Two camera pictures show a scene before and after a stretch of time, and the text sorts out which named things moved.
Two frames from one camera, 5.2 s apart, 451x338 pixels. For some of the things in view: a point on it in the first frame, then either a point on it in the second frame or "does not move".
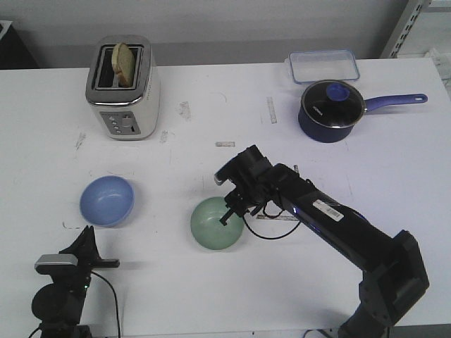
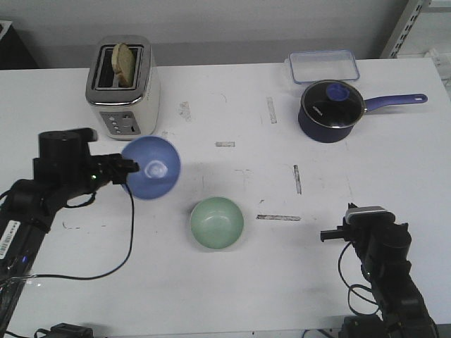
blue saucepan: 329,110 does not move
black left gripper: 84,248 -> 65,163
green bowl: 208,229 does not move
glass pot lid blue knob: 334,103 does not move
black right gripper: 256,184 -> 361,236
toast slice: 123,64 does not move
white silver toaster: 123,89 does not move
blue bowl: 107,201 -> 159,167
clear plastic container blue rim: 309,66 does not move
